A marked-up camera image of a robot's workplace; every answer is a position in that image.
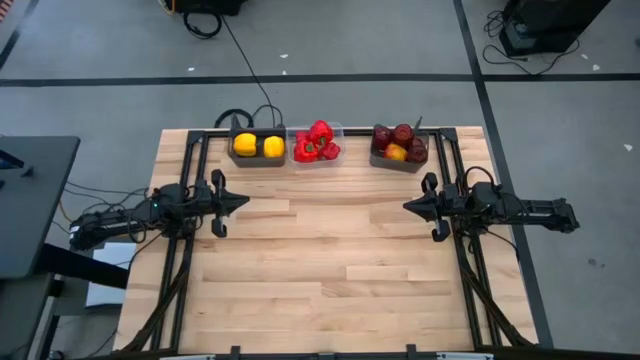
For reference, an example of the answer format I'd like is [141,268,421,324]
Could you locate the tangled black cables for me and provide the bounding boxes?
[482,9,582,76]

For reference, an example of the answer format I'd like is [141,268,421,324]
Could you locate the grey plastic basket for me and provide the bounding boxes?
[227,125,288,169]
[368,116,431,175]

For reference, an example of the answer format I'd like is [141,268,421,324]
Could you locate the red bell pepper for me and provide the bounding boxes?
[293,130,320,164]
[308,119,335,146]
[318,141,342,161]

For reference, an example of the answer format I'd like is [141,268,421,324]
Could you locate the thick black cable coil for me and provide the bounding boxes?
[213,107,255,130]

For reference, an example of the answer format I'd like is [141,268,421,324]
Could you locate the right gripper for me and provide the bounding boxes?
[402,172,459,243]

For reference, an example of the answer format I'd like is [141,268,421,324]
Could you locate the grey desk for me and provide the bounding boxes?
[0,134,81,280]

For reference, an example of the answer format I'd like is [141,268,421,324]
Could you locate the clear plastic container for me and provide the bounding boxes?
[285,121,347,170]

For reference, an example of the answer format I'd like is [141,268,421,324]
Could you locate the black box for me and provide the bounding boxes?
[172,0,249,16]

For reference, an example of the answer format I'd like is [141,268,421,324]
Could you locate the black bar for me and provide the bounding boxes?
[37,243,130,290]

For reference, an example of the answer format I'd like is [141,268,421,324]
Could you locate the dark red apple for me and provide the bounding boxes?
[372,124,393,151]
[392,123,415,149]
[406,137,429,164]

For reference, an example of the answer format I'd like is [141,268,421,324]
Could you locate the red and yellow apple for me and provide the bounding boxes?
[383,142,409,163]

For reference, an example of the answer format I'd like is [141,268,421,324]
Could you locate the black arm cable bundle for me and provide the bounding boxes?
[49,180,154,236]

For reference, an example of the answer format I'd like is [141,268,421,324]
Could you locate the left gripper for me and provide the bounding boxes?
[197,168,251,239]

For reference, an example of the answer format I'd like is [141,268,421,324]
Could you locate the white board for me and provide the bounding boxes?
[84,242,139,308]

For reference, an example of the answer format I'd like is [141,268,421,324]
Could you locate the black cable loop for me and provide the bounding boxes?
[181,9,224,41]

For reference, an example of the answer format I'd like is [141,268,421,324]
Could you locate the thin black cable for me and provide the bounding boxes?
[219,13,285,129]

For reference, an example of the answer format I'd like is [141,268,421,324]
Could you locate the yellow bell pepper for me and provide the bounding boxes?
[232,132,258,158]
[262,135,286,159]

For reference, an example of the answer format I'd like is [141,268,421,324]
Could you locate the black cabinet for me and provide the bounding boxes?
[498,0,612,58]

